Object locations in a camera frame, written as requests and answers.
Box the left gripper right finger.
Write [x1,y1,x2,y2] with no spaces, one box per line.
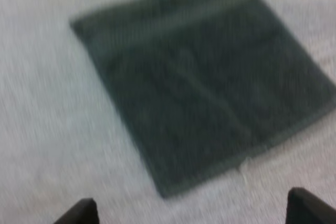
[285,187,336,224]

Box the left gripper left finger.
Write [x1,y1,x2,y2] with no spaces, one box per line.
[54,197,101,224]

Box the grey-green towel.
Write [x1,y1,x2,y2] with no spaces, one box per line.
[69,0,336,200]

